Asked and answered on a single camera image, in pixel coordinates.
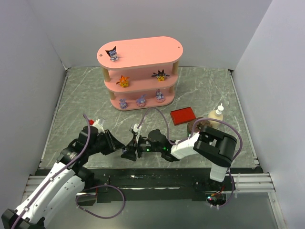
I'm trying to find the small purple bunny figure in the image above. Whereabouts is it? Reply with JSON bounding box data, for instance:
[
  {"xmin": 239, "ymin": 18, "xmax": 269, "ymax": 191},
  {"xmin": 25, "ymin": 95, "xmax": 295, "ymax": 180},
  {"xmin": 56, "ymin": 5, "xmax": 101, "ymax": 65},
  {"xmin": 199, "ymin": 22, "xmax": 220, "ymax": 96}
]
[{"xmin": 119, "ymin": 99, "xmax": 128, "ymax": 109}]

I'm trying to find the orange pikachu figure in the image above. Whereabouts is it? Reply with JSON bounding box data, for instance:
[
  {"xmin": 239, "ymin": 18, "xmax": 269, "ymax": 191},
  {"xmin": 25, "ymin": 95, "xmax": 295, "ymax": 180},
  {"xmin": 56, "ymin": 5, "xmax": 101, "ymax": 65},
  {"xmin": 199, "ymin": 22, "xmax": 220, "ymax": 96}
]
[{"xmin": 116, "ymin": 75, "xmax": 129, "ymax": 88}]

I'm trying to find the black winged pikachu figure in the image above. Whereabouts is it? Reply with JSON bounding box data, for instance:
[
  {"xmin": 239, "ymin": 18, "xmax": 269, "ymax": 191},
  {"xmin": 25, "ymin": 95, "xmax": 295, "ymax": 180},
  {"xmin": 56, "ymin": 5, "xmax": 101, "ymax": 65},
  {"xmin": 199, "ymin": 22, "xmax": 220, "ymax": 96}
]
[{"xmin": 151, "ymin": 70, "xmax": 170, "ymax": 82}]

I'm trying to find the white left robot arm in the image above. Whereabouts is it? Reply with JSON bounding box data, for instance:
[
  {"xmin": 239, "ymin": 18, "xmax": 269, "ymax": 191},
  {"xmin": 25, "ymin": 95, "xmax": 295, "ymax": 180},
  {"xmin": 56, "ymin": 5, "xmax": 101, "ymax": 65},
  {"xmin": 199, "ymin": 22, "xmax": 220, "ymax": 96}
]
[{"xmin": 1, "ymin": 126, "xmax": 124, "ymax": 229}]

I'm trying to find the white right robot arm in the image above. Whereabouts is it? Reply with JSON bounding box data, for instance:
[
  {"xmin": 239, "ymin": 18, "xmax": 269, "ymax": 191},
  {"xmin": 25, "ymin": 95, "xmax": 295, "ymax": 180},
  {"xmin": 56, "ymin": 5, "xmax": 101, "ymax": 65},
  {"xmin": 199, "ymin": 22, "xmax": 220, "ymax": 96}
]
[{"xmin": 121, "ymin": 126, "xmax": 237, "ymax": 182}]

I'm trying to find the pink three-tier wooden shelf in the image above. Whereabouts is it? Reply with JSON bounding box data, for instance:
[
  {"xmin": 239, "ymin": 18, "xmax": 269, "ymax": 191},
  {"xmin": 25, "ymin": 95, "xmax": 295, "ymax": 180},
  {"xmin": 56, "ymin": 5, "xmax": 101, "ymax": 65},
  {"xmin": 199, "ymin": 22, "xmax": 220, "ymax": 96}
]
[{"xmin": 97, "ymin": 36, "xmax": 183, "ymax": 111}]

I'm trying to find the red flat box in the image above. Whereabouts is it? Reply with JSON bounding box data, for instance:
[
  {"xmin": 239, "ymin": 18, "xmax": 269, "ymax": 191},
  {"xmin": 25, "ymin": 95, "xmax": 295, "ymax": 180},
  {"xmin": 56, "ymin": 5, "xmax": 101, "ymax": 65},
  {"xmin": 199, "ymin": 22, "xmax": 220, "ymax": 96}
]
[{"xmin": 170, "ymin": 107, "xmax": 196, "ymax": 126}]

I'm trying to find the beige pump bottle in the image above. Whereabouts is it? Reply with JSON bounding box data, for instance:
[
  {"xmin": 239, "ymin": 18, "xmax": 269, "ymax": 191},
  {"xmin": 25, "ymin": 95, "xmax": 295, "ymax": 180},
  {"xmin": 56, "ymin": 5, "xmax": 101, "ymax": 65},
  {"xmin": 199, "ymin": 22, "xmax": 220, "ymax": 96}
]
[{"xmin": 208, "ymin": 103, "xmax": 224, "ymax": 129}]

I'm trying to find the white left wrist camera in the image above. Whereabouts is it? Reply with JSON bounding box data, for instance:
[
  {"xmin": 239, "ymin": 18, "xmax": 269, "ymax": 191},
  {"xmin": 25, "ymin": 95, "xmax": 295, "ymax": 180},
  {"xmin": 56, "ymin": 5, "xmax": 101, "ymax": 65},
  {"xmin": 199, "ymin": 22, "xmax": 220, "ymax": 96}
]
[{"xmin": 89, "ymin": 118, "xmax": 105, "ymax": 133}]

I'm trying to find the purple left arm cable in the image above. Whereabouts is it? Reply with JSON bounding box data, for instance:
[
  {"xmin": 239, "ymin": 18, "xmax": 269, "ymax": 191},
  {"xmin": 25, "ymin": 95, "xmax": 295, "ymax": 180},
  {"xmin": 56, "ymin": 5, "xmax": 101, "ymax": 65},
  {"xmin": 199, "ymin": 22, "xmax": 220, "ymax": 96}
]
[{"xmin": 9, "ymin": 113, "xmax": 92, "ymax": 229}]

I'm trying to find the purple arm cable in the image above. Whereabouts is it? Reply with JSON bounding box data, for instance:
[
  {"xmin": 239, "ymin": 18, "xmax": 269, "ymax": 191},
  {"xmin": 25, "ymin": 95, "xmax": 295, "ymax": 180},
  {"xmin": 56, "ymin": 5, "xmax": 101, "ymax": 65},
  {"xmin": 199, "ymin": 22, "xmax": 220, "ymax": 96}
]
[
  {"xmin": 138, "ymin": 107, "xmax": 244, "ymax": 210},
  {"xmin": 9, "ymin": 113, "xmax": 92, "ymax": 229}
]

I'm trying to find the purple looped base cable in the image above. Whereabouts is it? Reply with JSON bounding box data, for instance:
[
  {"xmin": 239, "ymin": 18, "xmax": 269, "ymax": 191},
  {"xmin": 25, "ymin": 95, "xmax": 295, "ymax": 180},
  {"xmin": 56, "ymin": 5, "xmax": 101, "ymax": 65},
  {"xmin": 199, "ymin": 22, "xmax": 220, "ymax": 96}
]
[{"xmin": 75, "ymin": 185, "xmax": 125, "ymax": 219}]

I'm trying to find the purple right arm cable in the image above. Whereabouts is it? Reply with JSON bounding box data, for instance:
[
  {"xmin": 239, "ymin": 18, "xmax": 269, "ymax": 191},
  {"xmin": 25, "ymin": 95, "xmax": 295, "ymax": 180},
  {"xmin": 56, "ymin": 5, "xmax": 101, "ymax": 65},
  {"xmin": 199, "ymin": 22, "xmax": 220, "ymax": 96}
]
[{"xmin": 138, "ymin": 107, "xmax": 244, "ymax": 210}]

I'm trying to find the aluminium rail frame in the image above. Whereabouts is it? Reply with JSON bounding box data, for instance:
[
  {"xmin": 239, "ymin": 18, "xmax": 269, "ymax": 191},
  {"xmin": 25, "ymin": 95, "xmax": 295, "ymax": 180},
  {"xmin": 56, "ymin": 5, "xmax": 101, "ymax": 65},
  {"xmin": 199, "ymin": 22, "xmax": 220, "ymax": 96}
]
[{"xmin": 23, "ymin": 174, "xmax": 275, "ymax": 198}]

